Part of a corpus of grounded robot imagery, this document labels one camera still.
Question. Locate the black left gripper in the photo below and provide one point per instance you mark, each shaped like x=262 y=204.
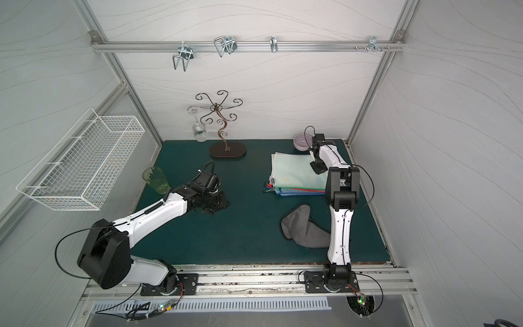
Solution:
x=213 y=200

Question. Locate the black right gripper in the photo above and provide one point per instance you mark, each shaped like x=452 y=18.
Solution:
x=319 y=167

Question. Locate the green mesh document bag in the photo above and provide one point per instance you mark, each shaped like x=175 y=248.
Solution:
x=294 y=169

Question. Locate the pink mesh document bag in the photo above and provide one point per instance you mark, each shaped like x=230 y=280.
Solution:
x=315 y=187

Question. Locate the grey microfibre cloth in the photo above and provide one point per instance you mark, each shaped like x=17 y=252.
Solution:
x=298 y=226

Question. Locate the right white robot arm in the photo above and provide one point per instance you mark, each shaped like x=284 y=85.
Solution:
x=342 y=194

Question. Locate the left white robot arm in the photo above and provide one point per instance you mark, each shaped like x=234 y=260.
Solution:
x=106 y=254

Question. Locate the purple bowl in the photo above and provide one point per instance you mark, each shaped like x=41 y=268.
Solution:
x=302 y=142

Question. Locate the bronze scroll stand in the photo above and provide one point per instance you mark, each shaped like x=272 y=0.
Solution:
x=227 y=149

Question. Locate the green drinking glass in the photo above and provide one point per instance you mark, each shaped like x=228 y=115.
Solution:
x=156 y=179

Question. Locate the hanging wine glass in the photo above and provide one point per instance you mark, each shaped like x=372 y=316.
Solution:
x=199 y=129

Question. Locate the metal hook clamp left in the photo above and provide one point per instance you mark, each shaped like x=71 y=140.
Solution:
x=182 y=59

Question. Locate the metal hook clamp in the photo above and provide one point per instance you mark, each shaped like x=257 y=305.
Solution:
x=225 y=45
x=182 y=59

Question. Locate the metal hook clamp middle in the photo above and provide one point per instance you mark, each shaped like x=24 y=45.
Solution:
x=225 y=45

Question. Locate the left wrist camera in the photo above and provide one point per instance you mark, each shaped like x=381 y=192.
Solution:
x=206 y=183

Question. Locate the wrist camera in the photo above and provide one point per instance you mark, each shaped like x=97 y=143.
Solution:
x=206 y=183
x=318 y=140

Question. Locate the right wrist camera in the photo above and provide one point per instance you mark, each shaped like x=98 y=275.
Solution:
x=318 y=140

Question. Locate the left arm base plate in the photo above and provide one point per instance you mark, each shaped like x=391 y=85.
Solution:
x=184 y=285

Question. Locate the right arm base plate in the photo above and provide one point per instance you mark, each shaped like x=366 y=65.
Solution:
x=331 y=283

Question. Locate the metal ring clamp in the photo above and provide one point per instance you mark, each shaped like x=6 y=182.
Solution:
x=273 y=44

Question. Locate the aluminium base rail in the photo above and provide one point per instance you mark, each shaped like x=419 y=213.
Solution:
x=272 y=280

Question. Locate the metal bracket right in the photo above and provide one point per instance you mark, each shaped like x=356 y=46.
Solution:
x=372 y=46

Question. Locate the white wire basket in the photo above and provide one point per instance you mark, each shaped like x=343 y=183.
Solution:
x=79 y=172

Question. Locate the aluminium top rail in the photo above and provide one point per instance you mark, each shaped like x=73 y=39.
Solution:
x=243 y=46

